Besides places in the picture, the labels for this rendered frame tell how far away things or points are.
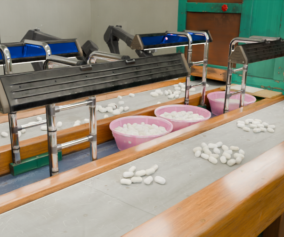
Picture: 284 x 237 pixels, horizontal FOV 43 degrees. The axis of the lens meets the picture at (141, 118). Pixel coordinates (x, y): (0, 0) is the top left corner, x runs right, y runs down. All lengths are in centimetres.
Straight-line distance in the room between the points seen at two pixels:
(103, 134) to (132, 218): 69
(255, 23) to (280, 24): 16
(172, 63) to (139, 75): 16
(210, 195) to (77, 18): 351
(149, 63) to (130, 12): 297
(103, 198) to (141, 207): 11
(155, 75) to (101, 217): 42
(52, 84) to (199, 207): 48
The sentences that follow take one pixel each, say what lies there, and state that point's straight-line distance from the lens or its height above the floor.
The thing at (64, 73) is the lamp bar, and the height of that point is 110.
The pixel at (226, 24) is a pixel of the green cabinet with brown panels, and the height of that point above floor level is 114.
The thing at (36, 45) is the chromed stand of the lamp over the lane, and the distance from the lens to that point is 136.
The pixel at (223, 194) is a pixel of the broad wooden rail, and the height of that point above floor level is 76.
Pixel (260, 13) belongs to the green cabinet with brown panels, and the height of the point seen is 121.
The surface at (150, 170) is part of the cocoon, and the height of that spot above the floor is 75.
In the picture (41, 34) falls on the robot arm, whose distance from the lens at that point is 204.
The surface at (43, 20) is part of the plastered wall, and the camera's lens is 401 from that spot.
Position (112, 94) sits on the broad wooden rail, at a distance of 207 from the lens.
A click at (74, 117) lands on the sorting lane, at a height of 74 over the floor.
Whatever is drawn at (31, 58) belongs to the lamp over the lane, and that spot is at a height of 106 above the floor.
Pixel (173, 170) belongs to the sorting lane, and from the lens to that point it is 119.
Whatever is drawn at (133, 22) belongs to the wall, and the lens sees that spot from 397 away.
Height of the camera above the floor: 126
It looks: 18 degrees down
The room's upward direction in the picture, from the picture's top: 1 degrees clockwise
